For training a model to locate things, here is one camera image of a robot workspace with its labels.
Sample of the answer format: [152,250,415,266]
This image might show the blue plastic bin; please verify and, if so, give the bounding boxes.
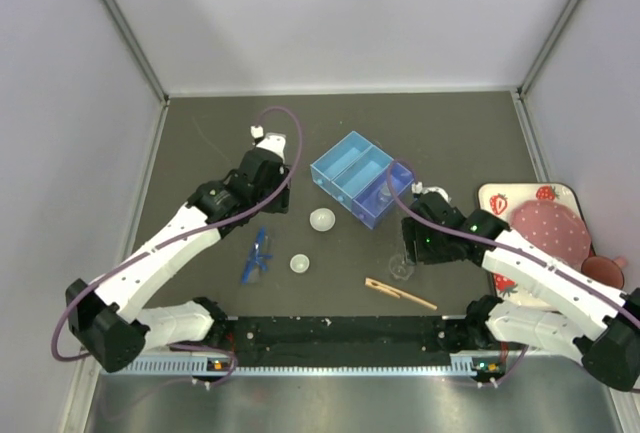
[310,131,414,230]

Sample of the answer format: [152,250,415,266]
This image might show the small glass flask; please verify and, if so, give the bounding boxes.
[375,183,392,207]

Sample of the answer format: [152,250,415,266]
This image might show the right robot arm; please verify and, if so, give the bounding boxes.
[401,189,639,392]

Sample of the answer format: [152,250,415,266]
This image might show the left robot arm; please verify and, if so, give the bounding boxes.
[65,136,290,372]

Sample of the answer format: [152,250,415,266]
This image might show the glass beaker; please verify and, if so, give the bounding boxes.
[389,254,415,281]

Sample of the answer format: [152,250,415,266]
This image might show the wooden test tube clamp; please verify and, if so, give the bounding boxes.
[364,277,438,311]

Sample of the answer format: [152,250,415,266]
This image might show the large white evaporating dish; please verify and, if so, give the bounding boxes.
[309,208,336,233]

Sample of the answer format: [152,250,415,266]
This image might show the blue safety glasses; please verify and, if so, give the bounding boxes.
[241,227,272,284]

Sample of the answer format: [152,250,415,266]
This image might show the small white crucible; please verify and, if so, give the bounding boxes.
[289,253,310,274]

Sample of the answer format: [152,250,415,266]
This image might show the pink plate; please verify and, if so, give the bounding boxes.
[509,200,591,269]

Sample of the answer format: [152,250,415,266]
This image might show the red funnel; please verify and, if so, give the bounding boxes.
[581,256,628,289]

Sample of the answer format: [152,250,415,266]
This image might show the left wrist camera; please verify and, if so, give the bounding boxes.
[250,126,286,161]

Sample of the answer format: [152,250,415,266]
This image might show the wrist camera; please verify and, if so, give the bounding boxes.
[250,126,286,161]
[411,181,451,203]

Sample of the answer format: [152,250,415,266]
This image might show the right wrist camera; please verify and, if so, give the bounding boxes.
[411,181,451,203]

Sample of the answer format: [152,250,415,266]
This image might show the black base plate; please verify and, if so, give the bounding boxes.
[184,316,478,366]

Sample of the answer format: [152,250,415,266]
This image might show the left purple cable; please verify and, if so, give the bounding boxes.
[51,106,304,364]

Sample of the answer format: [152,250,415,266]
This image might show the grey cable duct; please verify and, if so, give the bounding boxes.
[115,354,506,378]

